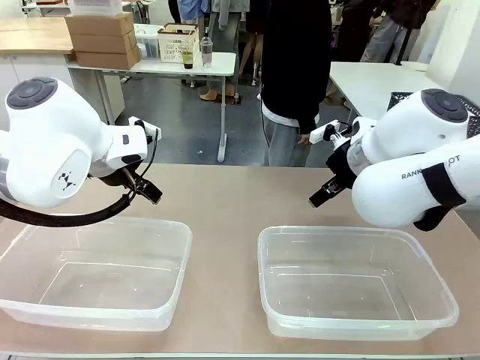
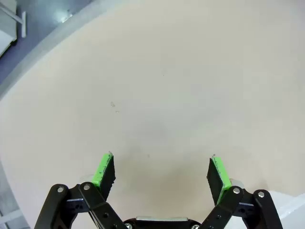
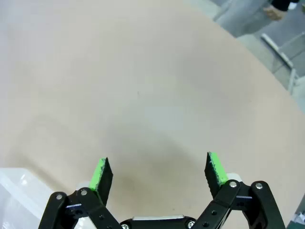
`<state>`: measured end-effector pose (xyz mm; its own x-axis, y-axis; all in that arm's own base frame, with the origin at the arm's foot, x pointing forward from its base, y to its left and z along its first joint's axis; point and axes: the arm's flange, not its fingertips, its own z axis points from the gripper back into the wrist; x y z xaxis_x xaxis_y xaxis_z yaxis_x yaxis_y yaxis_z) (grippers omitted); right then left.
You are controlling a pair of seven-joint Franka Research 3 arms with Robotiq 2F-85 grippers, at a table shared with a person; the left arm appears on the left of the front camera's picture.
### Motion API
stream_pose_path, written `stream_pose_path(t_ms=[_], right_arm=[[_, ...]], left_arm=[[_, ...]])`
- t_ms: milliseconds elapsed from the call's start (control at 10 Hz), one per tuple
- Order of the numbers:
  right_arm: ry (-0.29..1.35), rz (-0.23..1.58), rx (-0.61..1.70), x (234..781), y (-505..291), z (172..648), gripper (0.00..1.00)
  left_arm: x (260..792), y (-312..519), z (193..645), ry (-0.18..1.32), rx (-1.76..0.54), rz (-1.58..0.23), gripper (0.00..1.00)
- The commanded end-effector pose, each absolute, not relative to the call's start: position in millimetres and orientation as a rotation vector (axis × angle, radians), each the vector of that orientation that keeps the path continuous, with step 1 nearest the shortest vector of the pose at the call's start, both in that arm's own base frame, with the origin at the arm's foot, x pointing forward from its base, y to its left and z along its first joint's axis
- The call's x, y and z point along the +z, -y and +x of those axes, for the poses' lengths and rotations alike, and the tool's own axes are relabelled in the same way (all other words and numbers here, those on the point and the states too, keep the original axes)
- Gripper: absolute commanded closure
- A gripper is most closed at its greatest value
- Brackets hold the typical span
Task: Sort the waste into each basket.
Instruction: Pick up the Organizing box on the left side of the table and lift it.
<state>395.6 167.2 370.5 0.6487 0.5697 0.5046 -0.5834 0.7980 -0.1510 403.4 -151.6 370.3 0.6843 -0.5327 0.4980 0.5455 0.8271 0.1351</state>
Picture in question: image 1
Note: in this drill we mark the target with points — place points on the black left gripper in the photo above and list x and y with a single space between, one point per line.
112 176

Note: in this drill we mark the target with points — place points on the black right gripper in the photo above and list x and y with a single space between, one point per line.
342 165

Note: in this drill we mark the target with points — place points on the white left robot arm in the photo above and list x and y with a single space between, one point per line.
48 123

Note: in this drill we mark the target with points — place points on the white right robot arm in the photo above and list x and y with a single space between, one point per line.
397 187

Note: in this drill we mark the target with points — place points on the black mesh basket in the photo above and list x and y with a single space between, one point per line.
474 123

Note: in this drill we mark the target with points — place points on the person's left hand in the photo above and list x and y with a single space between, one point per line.
304 139

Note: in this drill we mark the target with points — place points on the large white table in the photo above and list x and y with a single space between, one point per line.
375 82

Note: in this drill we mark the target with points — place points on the clear plastic bin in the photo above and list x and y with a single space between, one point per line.
93 319
337 327

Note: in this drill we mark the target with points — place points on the brown cardboard box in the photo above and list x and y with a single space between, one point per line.
99 24
103 42
107 59

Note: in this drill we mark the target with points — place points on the bottle with dark liquid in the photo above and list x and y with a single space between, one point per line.
188 60

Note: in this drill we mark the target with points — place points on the person in black sweater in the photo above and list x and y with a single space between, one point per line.
292 56

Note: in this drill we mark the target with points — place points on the white folding table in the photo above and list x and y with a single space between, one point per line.
221 63

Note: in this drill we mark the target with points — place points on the clear lidded storage container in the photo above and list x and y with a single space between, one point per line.
148 43

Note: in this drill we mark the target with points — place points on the white printed crate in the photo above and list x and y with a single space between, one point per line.
176 45

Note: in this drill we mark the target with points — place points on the clear plastic bottle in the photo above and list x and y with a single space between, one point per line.
206 50

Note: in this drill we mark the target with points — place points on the bystander in blue top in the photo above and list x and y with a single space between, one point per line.
225 45

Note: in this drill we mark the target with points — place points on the white cabinet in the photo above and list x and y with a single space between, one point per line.
30 69

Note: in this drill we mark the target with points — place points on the bystander in grey trousers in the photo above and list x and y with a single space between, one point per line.
386 33

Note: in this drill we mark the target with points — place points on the white plastic crate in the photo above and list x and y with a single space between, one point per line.
92 7

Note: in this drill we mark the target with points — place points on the wooden countertop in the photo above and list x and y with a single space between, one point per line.
33 35

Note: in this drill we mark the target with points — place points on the white board panel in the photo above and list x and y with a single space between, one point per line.
457 41

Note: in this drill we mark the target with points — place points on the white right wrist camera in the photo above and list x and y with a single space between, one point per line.
322 131

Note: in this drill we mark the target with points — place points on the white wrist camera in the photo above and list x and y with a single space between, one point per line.
322 131
144 129

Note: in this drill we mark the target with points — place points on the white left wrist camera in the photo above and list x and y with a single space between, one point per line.
144 129

